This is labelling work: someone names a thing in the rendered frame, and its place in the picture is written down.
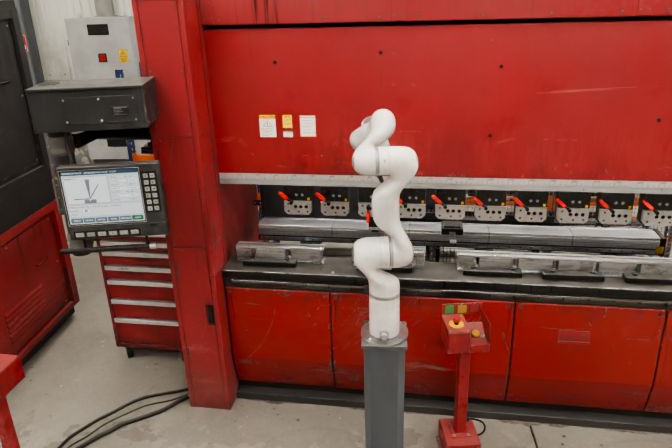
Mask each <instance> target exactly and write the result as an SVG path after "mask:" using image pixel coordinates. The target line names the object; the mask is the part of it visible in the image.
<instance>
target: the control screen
mask: <svg viewBox="0 0 672 448"><path fill-rule="evenodd" d="M60 176H61V181H62V186H63V191H64V196H65V200H66V205H67V210H68V215H69V220H70V224H71V225H75V224H91V223H107V222H123V221H139V220H145V214H144V208H143V202H142V195H141V189H140V183H139V176H138V170H137V168H132V169H113V170H95V171H77V172H60ZM82 209H90V213H83V210H82Z"/></svg>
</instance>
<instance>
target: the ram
mask: <svg viewBox="0 0 672 448"><path fill-rule="evenodd" d="M204 37H205V47H206V56H207V66H208V75H209V84H210V94H211V103H212V112H213V122H214V131H215V141H216V150H217V159H218V169H219V173H251V174H300V175H350V176H364V175H360V174H358V173H357V172H356V171H355V170H354V168H353V166H352V156H353V154H354V152H355V150H354V149H353V148H352V147H351V145H350V135H351V133H352V132H353V131H354V130H356V129H357V128H359V127H361V126H362V125H361V123H362V121H363V120H364V119H366V118H367V117H370V116H372V115H373V113H374V112H375V111H377V110H379V109H387V110H389V111H391V112H392V113H393V115H394V117H395V121H396V127H395V131H394V133H393V134H392V136H391V137H390V138H389V139H388V141H389V144H390V146H404V147H409V148H411V149H412V150H414V151H415V153H416V154H417V157H418V164H419V166H418V169H417V172H416V174H415V176H414V177H450V178H499V179H549V180H599V181H648V182H672V19H660V20H611V21H562V22H513V23H464V24H415V25H366V26H317V27H268V28H219V29H206V30H204ZM259 115H275V122H276V137H260V124H259ZM282 115H292V127H293V128H283V120H282ZM299 115H316V136H317V137H300V123H299ZM283 131H293V137H284V136H283ZM219 179H220V177H219ZM220 184H258V185H301V186H344V187H378V186H379V185H380V184H381V182H357V181H311V180H265V179H220ZM404 188H431V189H474V190H517V191H561V192H604V193H647V194H672V188H633V187H587V186H541V185H495V184H449V183H408V184H407V185H406V186H405V187H404Z"/></svg>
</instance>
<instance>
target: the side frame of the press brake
mask: <svg viewBox="0 0 672 448"><path fill-rule="evenodd" d="M131 4H132V10H133V17H134V24H135V31H136V38H137V44H138V51H139V58H140V65H141V72H142V77H150V76H154V79H153V80H154V85H155V93H156V100H157V107H158V114H159V115H158V118H157V119H156V120H155V121H154V122H153V123H152V124H151V125H150V133H151V140H152V146H153V153H154V160H160V166H161V173H162V180H163V187H164V194H165V201H166V208H167V215H168V222H169V229H170V231H169V233H168V234H167V235H166V242H167V248H168V255H169V262H170V269H171V276H172V282H173V289H174V296H175V303H176V310H177V316H178V323H179V330H180V337H181V344H182V350H183V357H184V364H185V371H186V378H187V384H188V391H189V398H190V405H191V407H204V408H215V409H226V410H231V408H232V406H233V404H234V402H235V399H236V397H237V394H236V391H237V389H238V387H239V379H238V376H237V372H236V367H235V363H234V359H233V355H232V347H231V338H230V329H229V320H228V311H227V302H226V293H225V285H224V277H223V276H222V269H223V268H224V266H225V265H226V264H227V262H228V261H229V259H230V258H231V257H232V255H233V254H234V253H236V254H237V252H236V245H237V243H238V242H239V241H250V242H261V240H259V232H258V224H259V211H258V205H254V201H253V200H258V199H257V187H256V184H220V179H219V169H218V159H217V150H216V141H215V131H214V122H213V112H212V103H211V94H210V84H209V75H208V66H207V56H206V47H205V37H204V30H206V29H210V28H209V26H202V20H201V11H200V2H199V0H131Z"/></svg>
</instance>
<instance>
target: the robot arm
mask: <svg viewBox="0 0 672 448"><path fill-rule="evenodd" d="M361 125H362V126H361V127H359V128H357V129H356V130H354V131H353V132H352V133H351V135H350V145H351V147H352V148H353V149H354V150H355V152H354V154H353V156H352V166H353V168H354V170H355V171H356V172H357V173H358V174H360V175H364V176H376V177H377V178H378V179H379V182H381V184H380V185H379V186H378V187H377V188H376V189H375V190H374V192H373V195H372V216H373V220H374V222H375V223H376V225H377V226H378V227H379V228H380V229H381V230H383V231H384V232H386V233H387V234H389V235H390V236H384V237H365V238H361V239H358V240H357V241H356V242H355V243H354V245H353V247H352V258H353V261H354V263H355V265H356V266H357V267H358V269H359V270H360V271H361V272H362V273H363V274H364V275H365V276H366V277H367V279H368V282H369V322H367V323H366V324H364V325H363V327H362V329H361V336H362V338H363V339H364V340H365V341H366V342H367V343H369V344H371V345H374V346H378V347H393V346H397V345H399V344H401V343H403V342H404V341H405V340H406V339H407V337H408V329H407V327H406V326H405V325H404V324H403V323H401V322H400V321H399V319H400V283H399V279H398V278H397V277H396V276H394V275H393V274H390V273H388V272H385V271H383V270H381V269H379V268H398V267H405V266H407V265H409V264H410V263H411V262H412V260H413V258H414V250H413V246H412V243H411V241H410V239H409V238H408V236H407V234H406V233H405V231H404V229H403V228H402V225H401V222H400V217H399V198H400V193H401V191H402V189H403V188H404V187H405V186H406V185H407V184H408V183H409V182H410V181H411V180H412V179H413V177H414V176H415V174H416V172H417V169H418V166H419V164H418V157H417V154H416V153H415V151H414V150H412V149H411V148H409V147H404V146H390V144H389V141H388V139H389V138H390V137H391V136H392V134H393V133H394V131H395V127H396V121H395V117H394V115H393V113H392V112H391V111H389V110H387V109H379V110H377V111H375V112H374V113H373V115H372V116H370V117H367V118H366V119H364V120H363V121H362V123H361ZM382 175H390V176H389V178H388V179H387V180H385V181H384V179H383V177H382Z"/></svg>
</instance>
